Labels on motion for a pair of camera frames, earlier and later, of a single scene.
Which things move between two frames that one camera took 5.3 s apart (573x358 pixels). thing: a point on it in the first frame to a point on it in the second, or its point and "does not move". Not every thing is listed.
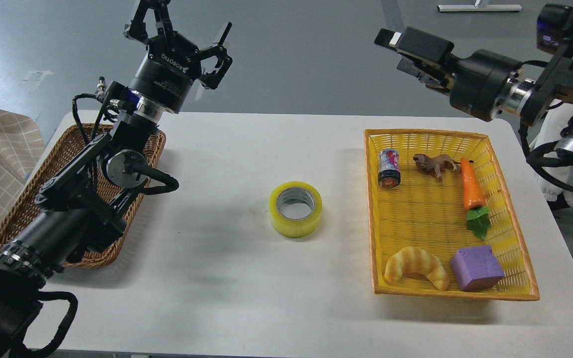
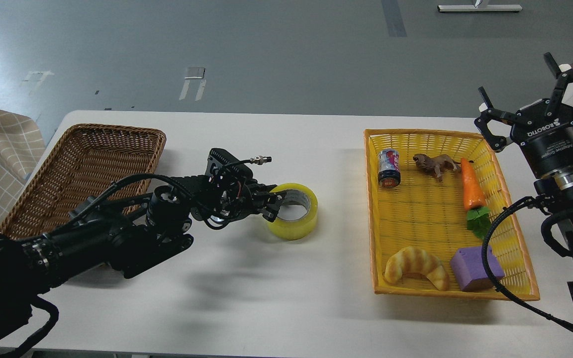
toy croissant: (414, 259) does not move
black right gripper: (479, 79) to (551, 137)
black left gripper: (172, 63) to (244, 199)
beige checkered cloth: (5, 148) does not move
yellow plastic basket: (442, 220) does not move
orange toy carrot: (477, 214) does not move
